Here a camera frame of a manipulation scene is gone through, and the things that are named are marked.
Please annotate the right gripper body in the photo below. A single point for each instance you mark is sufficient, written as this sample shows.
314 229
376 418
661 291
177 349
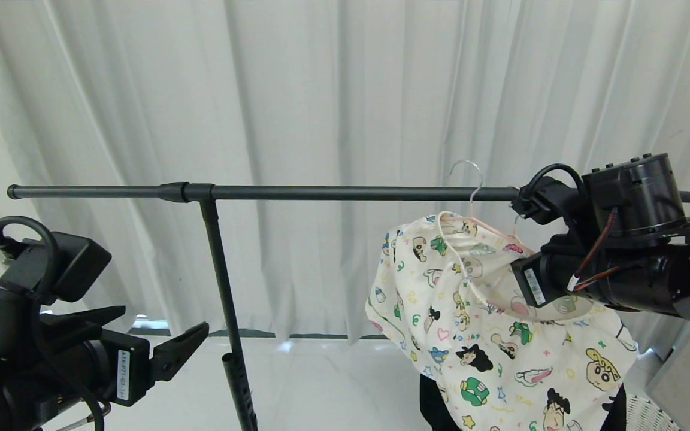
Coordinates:
560 272

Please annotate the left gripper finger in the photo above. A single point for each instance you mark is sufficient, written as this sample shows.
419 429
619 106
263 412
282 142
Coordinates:
90 315
177 353

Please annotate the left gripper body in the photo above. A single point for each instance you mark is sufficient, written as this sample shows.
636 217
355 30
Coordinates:
105 365

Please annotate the cream printed garment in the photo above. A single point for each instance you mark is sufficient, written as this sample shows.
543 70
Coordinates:
489 335

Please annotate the pink clothes hanger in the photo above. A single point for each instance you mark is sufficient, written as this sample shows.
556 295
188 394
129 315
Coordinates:
474 185

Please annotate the black t-shirt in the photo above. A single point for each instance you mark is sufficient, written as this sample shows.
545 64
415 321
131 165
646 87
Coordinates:
435 407

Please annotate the white laundry basket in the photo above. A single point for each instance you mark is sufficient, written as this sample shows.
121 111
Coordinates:
650 416

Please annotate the black clothes rack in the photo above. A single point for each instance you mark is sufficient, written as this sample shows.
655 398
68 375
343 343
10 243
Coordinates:
321 193

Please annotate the white curtain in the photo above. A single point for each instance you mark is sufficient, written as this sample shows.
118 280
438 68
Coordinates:
321 90

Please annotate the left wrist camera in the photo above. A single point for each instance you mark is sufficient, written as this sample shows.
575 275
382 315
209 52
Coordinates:
75 269

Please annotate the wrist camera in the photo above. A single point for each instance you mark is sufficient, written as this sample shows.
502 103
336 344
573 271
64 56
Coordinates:
75 269
545 197

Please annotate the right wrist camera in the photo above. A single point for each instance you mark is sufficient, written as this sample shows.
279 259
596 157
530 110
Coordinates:
545 197

